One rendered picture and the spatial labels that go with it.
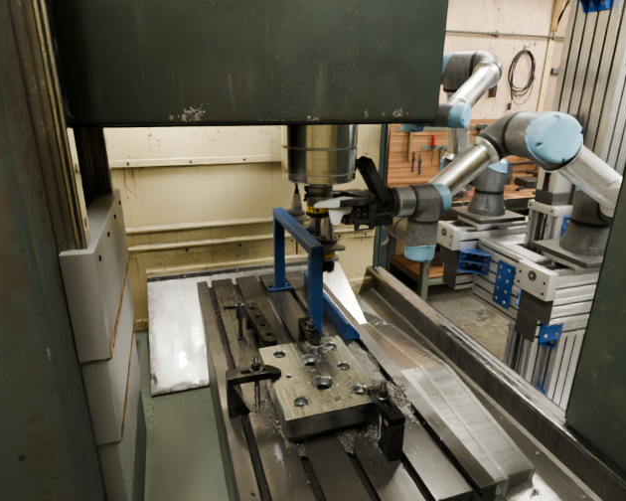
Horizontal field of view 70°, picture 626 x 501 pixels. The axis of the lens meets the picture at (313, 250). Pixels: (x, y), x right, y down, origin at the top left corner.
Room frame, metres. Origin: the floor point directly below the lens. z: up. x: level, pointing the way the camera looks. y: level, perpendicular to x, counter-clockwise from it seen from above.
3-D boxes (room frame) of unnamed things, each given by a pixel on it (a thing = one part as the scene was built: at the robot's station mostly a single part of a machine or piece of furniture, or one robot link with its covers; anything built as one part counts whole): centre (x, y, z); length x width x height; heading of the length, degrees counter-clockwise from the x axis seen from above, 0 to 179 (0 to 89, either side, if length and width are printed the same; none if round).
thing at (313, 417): (0.93, -0.01, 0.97); 0.29 x 0.23 x 0.05; 18
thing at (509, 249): (1.63, -0.87, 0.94); 0.36 x 0.27 x 0.27; 18
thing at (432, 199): (1.07, -0.28, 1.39); 0.11 x 0.08 x 0.09; 113
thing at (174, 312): (1.58, 0.19, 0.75); 0.89 x 0.70 x 0.26; 108
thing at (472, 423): (1.27, -0.33, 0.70); 0.90 x 0.30 x 0.16; 18
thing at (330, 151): (0.96, -0.01, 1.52); 0.16 x 0.16 x 0.12
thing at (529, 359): (1.63, -0.89, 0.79); 0.13 x 0.09 x 0.86; 18
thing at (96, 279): (0.82, 0.41, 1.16); 0.48 x 0.05 x 0.51; 18
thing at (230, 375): (0.90, 0.14, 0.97); 0.13 x 0.03 x 0.15; 108
